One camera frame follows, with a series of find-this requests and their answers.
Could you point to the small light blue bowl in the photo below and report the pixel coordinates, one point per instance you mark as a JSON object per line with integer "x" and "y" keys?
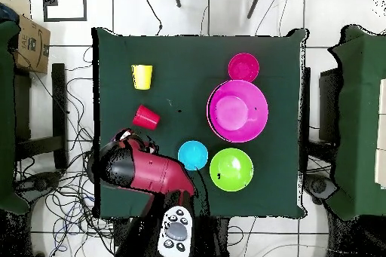
{"x": 193, "y": 154}

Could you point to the yellow cup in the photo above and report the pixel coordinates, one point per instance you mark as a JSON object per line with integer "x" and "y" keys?
{"x": 142, "y": 77}

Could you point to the small crimson bowl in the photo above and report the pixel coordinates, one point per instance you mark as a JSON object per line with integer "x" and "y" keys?
{"x": 243, "y": 65}

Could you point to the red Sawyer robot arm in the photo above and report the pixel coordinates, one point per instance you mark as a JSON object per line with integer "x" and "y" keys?
{"x": 150, "y": 172}

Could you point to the large pink bowl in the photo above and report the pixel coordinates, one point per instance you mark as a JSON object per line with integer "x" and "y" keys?
{"x": 238, "y": 112}

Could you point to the red cup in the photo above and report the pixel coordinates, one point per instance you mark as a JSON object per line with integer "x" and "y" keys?
{"x": 146, "y": 117}

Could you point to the black stool frame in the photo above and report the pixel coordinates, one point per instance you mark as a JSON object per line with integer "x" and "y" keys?
{"x": 58, "y": 103}

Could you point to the dark green tablecloth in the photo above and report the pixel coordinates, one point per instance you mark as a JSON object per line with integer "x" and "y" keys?
{"x": 181, "y": 73}

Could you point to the black chair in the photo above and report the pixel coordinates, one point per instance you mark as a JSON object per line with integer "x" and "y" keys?
{"x": 328, "y": 103}

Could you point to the green bowl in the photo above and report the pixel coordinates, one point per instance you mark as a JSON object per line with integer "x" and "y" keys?
{"x": 231, "y": 169}

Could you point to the green clothed side table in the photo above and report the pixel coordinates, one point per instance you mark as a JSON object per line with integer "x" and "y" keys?
{"x": 359, "y": 88}
{"x": 6, "y": 118}

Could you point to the black pedestal leg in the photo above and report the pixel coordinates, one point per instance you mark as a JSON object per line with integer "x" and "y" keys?
{"x": 39, "y": 182}
{"x": 319, "y": 186}

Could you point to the black power adapter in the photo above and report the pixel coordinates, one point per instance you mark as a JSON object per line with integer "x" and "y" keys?
{"x": 120, "y": 230}

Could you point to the cardboard box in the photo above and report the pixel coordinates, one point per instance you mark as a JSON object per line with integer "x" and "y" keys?
{"x": 33, "y": 49}

